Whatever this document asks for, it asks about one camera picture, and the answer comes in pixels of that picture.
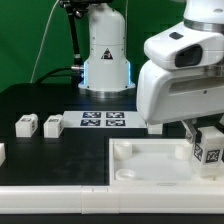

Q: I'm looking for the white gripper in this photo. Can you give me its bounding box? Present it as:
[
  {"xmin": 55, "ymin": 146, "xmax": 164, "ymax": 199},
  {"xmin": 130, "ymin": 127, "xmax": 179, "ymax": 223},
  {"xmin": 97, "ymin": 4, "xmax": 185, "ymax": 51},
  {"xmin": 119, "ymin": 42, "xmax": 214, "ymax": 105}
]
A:
[{"xmin": 136, "ymin": 61, "xmax": 224, "ymax": 144}]

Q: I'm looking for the white square tabletop tray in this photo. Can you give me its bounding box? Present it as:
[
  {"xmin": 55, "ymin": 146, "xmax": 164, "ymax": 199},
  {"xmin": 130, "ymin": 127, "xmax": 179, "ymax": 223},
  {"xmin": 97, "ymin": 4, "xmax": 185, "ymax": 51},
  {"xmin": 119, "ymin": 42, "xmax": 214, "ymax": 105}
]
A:
[{"xmin": 109, "ymin": 139, "xmax": 224, "ymax": 186}]

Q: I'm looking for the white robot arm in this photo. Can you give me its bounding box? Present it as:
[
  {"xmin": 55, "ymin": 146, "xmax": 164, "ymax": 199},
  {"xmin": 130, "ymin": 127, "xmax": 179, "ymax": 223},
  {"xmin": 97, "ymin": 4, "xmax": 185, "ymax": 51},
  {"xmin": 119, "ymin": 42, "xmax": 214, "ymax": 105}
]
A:
[{"xmin": 79, "ymin": 0, "xmax": 224, "ymax": 133}]

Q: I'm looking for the white U-shaped obstacle fence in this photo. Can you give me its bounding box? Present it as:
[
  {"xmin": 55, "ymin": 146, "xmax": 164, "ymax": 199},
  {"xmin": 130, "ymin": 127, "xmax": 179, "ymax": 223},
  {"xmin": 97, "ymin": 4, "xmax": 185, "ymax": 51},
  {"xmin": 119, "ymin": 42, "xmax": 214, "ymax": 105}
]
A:
[{"xmin": 0, "ymin": 143, "xmax": 224, "ymax": 215}]

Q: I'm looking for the white marker plate with tags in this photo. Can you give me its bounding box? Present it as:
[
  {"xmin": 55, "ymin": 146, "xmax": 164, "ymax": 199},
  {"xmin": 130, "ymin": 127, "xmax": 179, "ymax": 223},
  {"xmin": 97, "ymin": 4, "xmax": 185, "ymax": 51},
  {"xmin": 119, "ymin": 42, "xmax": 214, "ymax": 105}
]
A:
[{"xmin": 63, "ymin": 111, "xmax": 146, "ymax": 128}]

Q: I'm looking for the black cable bundle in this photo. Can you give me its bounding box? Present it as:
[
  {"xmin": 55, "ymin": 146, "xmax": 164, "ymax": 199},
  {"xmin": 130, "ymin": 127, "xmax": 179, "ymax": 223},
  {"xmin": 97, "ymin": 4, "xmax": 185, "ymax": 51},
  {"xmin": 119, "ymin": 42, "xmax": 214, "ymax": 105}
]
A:
[{"xmin": 35, "ymin": 66, "xmax": 84, "ymax": 84}]

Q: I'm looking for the white cable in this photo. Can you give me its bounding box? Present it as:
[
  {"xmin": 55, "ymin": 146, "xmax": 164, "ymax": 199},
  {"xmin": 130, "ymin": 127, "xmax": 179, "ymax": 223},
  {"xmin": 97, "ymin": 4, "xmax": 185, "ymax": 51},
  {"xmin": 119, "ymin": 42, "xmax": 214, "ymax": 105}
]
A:
[{"xmin": 29, "ymin": 0, "xmax": 60, "ymax": 84}]

